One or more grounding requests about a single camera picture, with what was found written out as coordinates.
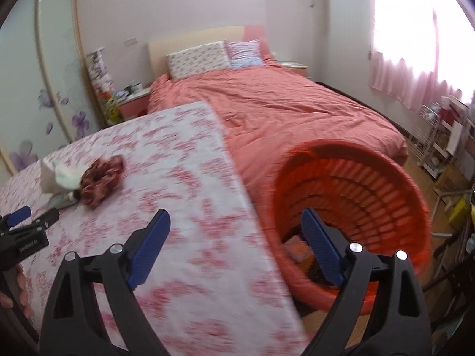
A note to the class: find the beige pink bed headboard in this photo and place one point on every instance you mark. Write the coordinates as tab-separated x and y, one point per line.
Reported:
185	42

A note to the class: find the pink nightstand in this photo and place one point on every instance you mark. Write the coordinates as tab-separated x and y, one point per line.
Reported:
133	107
295	68

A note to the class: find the pink floral tablecloth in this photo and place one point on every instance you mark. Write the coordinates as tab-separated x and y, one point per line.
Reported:
167	178

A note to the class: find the white red shelf unit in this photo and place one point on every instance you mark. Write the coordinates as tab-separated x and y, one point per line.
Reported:
462	118

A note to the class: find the pink curtain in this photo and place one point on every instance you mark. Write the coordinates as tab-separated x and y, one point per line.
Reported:
400	78

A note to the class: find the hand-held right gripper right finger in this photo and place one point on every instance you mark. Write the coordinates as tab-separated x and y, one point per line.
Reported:
319	248

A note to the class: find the clear plush toy display tube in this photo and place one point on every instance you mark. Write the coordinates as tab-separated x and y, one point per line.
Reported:
100	81

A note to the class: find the white wall socket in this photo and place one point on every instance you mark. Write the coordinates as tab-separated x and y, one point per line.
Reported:
131	42

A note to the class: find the red plastic basket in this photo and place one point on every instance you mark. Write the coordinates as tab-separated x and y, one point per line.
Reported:
371	200

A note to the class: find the sliding wardrobe with purple flowers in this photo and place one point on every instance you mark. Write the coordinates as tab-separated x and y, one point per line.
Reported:
37	81

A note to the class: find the dark wooden chair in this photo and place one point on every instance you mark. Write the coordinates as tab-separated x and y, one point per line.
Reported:
456	278

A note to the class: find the striped pink pillow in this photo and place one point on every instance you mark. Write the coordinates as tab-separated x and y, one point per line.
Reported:
243	53

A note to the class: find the person's left hand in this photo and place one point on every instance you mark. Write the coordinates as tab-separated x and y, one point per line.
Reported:
24	289

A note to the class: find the cardboard box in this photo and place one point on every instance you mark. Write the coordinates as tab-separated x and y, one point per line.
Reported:
451	178

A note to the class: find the white paper tissue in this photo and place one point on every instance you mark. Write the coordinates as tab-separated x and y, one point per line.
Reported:
55	174

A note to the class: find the white mug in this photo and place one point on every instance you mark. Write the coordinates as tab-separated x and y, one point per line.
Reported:
136	87

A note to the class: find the floral print pillow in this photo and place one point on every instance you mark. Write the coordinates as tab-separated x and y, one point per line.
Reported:
196	59

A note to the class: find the brown floral scrunchie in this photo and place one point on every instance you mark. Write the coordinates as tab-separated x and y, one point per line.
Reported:
100	181

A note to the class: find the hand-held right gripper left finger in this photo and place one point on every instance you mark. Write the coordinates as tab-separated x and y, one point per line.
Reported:
148	252

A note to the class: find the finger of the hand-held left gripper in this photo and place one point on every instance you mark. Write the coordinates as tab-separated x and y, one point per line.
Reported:
16	217
44	218

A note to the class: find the yellow white snack wrapper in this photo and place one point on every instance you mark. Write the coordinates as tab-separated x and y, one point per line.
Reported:
297	248

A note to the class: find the bed with salmon duvet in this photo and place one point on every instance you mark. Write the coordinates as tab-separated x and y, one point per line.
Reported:
278	111

